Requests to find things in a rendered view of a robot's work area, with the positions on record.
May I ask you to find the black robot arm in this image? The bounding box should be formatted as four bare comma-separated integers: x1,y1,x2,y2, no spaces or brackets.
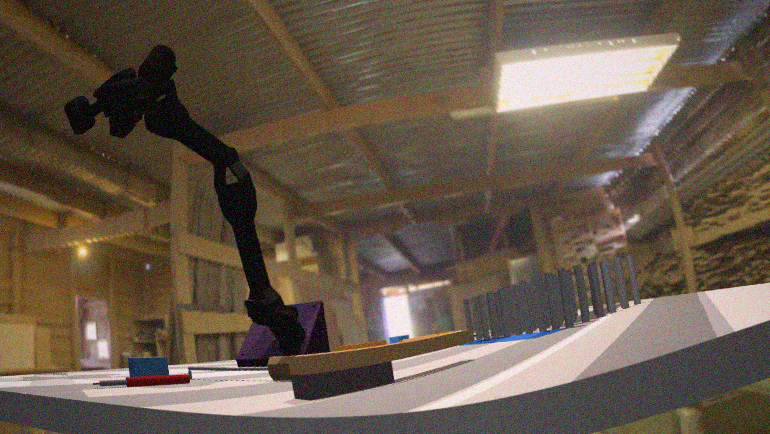
103,45,307,348

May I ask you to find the blue tape strip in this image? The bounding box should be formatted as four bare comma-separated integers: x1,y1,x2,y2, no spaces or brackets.
462,328,569,345

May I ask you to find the light blue rectangular block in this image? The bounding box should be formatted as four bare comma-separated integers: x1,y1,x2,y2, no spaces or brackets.
389,335,410,344
128,357,169,377

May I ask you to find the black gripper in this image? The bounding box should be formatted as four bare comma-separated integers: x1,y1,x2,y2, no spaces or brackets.
64,67,137,135

